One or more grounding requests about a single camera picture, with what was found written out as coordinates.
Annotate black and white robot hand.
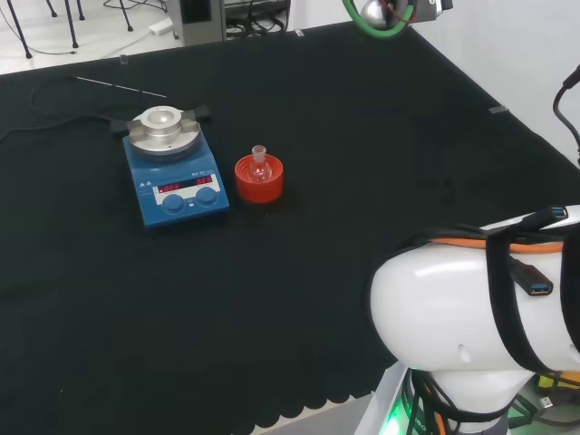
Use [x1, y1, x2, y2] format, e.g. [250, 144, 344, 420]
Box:
[361, 0, 454, 27]

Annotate clear round-bottom flask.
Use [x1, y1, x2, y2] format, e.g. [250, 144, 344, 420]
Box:
[250, 144, 273, 185]

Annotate black bench cloth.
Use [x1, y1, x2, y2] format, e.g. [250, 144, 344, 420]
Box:
[0, 20, 580, 435]

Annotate grey metal cabinet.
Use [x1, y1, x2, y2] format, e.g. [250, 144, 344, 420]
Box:
[174, 0, 227, 46]

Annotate thin steel probe rod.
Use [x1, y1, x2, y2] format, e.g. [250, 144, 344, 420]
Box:
[67, 75, 168, 99]

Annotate blue-base heater with steel block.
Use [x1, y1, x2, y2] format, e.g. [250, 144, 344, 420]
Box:
[111, 104, 231, 231]

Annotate black chair legs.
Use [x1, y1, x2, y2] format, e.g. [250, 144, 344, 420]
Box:
[0, 0, 137, 60]

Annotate green cable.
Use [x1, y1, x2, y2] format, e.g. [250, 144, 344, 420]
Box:
[343, 0, 416, 40]

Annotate black hanging cable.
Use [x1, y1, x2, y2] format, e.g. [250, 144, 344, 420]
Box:
[551, 65, 580, 169]

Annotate red flask support ring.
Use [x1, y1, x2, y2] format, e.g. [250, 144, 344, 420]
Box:
[234, 153, 285, 204]

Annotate orange cable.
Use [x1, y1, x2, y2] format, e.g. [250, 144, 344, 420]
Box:
[430, 237, 566, 254]

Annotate black cable with blue plug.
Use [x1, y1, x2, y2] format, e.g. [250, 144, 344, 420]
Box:
[509, 253, 555, 298]
[520, 206, 570, 228]

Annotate thick black power cable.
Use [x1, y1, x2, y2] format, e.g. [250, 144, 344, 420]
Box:
[0, 113, 119, 142]

